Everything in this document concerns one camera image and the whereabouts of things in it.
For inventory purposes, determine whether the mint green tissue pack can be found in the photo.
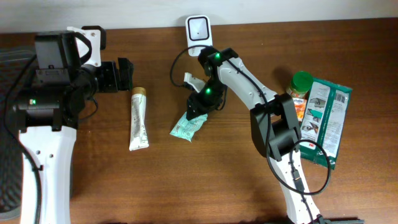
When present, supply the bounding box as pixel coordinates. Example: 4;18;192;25
170;112;208;142

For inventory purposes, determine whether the white tube brown cap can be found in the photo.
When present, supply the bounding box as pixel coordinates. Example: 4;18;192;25
129;87;149;151

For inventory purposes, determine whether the orange snack packet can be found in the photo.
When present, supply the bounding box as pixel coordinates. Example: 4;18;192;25
293;98;307;122

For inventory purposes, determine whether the green lid jar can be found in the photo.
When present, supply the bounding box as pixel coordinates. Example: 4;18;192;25
286;71;313;98

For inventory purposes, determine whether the green 3M wipes package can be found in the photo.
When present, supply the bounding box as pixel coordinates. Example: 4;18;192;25
300;78;352;169

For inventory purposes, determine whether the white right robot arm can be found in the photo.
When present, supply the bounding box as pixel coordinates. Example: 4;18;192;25
186;45;324;223

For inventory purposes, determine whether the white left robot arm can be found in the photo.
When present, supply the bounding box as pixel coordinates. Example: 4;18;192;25
4;26;134;223

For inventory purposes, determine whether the white barcode scanner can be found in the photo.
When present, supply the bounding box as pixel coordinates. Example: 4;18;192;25
185;15;213;57

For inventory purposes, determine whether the grey plastic basket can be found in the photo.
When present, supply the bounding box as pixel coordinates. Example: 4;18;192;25
1;46;35;222

